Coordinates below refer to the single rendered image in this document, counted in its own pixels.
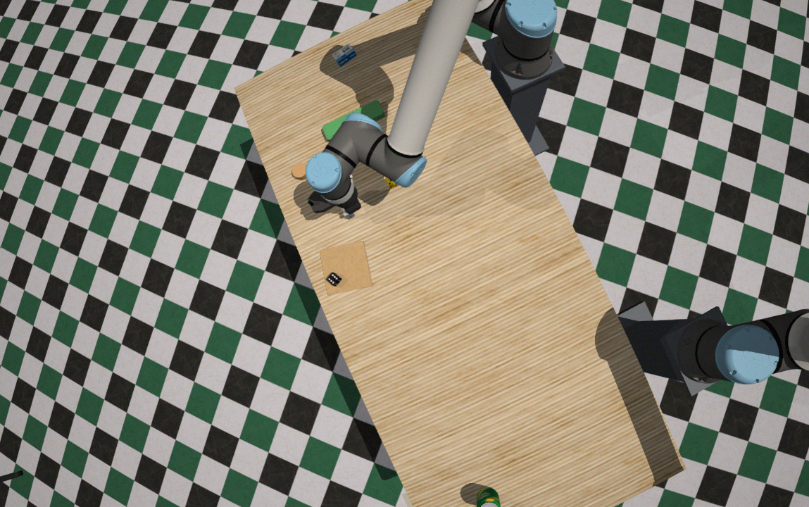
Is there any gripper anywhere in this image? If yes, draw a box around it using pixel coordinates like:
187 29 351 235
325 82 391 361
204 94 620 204
330 184 363 216

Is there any tan mat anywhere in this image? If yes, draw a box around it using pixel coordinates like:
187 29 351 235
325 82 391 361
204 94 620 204
319 242 373 296

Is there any green box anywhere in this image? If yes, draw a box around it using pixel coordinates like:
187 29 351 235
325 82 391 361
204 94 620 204
321 100 386 142

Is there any wooden table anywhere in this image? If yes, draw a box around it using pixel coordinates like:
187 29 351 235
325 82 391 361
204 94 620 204
234 0 686 507

